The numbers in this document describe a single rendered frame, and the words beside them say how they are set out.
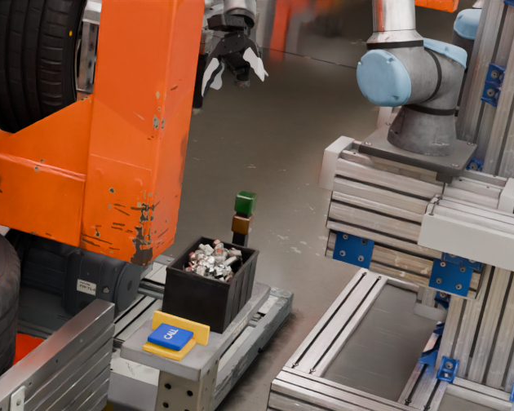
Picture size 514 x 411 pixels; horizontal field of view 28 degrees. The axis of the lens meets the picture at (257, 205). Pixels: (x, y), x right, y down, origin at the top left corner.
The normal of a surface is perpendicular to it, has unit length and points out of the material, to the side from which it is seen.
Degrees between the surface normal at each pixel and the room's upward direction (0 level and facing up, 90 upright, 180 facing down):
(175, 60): 90
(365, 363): 0
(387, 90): 97
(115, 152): 90
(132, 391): 0
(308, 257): 0
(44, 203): 90
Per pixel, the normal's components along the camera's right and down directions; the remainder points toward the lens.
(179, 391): -0.33, 0.29
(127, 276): 0.94, 0.25
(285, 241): 0.15, -0.92
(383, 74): -0.70, 0.29
